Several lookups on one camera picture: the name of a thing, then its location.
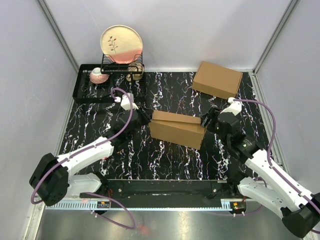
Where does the brown cardboard box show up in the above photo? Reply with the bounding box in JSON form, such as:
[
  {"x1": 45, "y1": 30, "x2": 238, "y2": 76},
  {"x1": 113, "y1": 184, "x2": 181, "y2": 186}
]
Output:
[
  {"x1": 148, "y1": 110, "x2": 205, "y2": 150},
  {"x1": 192, "y1": 61, "x2": 243, "y2": 100}
]

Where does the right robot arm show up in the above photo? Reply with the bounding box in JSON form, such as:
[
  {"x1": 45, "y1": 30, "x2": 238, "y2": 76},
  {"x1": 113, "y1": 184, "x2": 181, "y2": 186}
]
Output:
[{"x1": 201, "y1": 106, "x2": 320, "y2": 239}]

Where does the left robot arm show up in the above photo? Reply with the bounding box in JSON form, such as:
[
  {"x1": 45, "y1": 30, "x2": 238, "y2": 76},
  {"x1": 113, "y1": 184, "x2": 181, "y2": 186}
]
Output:
[{"x1": 29, "y1": 106, "x2": 153, "y2": 207}]

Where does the closed brown cardboard box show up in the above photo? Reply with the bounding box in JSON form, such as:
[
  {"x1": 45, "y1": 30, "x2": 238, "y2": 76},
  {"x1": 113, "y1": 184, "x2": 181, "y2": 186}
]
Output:
[{"x1": 192, "y1": 61, "x2": 243, "y2": 100}]

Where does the small cream plate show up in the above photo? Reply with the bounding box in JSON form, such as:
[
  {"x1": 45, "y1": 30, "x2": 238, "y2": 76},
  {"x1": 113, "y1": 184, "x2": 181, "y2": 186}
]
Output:
[{"x1": 126, "y1": 62, "x2": 145, "y2": 82}]

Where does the small pink bowl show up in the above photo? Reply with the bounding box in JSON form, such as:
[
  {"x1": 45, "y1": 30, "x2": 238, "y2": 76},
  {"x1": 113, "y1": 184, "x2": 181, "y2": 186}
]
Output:
[{"x1": 89, "y1": 67, "x2": 109, "y2": 85}]

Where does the large cream pink plate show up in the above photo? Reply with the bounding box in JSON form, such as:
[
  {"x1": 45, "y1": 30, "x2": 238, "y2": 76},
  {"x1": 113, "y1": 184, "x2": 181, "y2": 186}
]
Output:
[{"x1": 100, "y1": 25, "x2": 143, "y2": 64}]

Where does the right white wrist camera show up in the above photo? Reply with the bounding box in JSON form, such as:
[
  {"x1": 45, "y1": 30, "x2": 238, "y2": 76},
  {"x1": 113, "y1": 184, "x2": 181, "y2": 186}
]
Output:
[{"x1": 221, "y1": 97, "x2": 242, "y2": 116}]

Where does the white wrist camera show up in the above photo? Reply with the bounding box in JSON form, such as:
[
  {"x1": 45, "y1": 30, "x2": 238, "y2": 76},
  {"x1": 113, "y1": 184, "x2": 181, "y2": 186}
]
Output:
[
  {"x1": 114, "y1": 93, "x2": 139, "y2": 111},
  {"x1": 221, "y1": 97, "x2": 242, "y2": 116}
]

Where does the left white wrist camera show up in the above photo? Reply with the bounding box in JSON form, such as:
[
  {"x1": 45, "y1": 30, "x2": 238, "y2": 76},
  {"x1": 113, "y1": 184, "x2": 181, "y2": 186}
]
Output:
[{"x1": 114, "y1": 93, "x2": 139, "y2": 111}]

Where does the black wire dish rack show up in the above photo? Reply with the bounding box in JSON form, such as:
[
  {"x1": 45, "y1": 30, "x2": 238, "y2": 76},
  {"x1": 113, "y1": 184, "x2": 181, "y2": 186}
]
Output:
[{"x1": 72, "y1": 54, "x2": 147, "y2": 104}]

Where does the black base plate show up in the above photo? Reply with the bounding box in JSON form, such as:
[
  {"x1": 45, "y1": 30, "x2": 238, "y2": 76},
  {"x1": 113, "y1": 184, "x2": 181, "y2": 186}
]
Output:
[{"x1": 94, "y1": 179, "x2": 244, "y2": 209}]

